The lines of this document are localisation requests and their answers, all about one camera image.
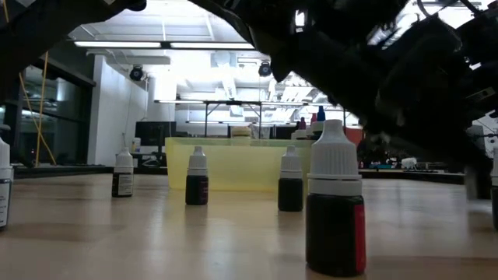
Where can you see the large blue bottle blue cap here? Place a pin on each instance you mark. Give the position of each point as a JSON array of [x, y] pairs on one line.
[[321, 113]]

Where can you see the small blue dropper bottle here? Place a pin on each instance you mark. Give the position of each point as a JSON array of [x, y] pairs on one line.
[[495, 210]]

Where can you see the small red-label dropper bottle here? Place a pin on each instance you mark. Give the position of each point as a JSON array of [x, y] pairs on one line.
[[334, 233]]

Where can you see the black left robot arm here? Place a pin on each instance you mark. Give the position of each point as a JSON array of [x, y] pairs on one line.
[[46, 31]]

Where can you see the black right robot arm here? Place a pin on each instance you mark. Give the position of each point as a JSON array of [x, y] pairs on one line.
[[486, 35]]

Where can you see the orange partition panel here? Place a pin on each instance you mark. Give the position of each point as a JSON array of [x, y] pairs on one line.
[[352, 136]]

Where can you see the yellow sprinkled toy donut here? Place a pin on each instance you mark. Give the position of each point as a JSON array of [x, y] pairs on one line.
[[241, 132]]

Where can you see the yellow translucent plastic tray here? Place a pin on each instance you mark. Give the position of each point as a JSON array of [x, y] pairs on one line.
[[233, 167]]

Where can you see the black computer monitor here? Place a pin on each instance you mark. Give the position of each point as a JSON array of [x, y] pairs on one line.
[[155, 134]]

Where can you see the long ceiling light bar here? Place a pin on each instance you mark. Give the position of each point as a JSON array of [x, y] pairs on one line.
[[116, 44]]

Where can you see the black round ceiling camera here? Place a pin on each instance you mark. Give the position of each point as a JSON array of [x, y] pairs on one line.
[[136, 73], [265, 69]]

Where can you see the black workstation frame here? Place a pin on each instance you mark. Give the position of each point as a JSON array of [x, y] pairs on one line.
[[233, 102]]

